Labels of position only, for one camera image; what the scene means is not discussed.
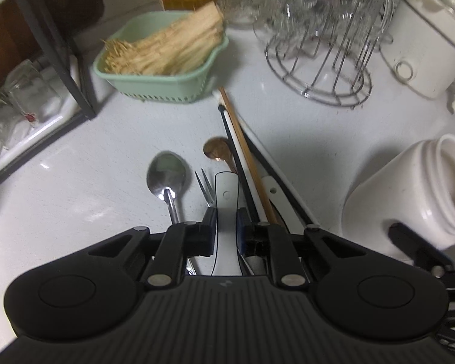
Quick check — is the white ceramic soup spoon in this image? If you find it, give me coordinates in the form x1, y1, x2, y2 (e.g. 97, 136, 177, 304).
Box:
213, 172, 242, 276

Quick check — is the small metal fork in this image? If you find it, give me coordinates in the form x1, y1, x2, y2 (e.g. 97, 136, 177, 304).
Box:
195, 169, 216, 207

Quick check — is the silver metal spoon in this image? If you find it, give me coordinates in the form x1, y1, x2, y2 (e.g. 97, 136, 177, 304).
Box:
146, 151, 198, 276

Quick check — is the white ceramic jar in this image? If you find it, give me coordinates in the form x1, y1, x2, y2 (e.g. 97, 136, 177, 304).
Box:
342, 134, 455, 262

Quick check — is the copper brown spoon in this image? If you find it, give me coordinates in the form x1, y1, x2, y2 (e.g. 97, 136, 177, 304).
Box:
203, 136, 237, 174

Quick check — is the black chopstick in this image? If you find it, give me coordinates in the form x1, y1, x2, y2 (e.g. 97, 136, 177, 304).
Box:
217, 104, 260, 224

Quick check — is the white chopstick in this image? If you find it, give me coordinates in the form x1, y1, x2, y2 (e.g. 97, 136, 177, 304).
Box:
214, 87, 274, 223

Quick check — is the green plastic basket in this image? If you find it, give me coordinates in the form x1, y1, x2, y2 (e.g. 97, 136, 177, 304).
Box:
93, 11, 229, 103

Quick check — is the black dish drying rack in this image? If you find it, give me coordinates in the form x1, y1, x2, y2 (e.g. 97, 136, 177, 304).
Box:
0, 0, 99, 185

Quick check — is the white electric cooking pot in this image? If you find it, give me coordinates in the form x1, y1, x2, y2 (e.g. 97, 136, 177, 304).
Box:
381, 0, 455, 99

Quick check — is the wire glass rack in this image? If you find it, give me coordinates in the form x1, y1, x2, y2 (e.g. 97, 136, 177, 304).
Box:
253, 0, 394, 109

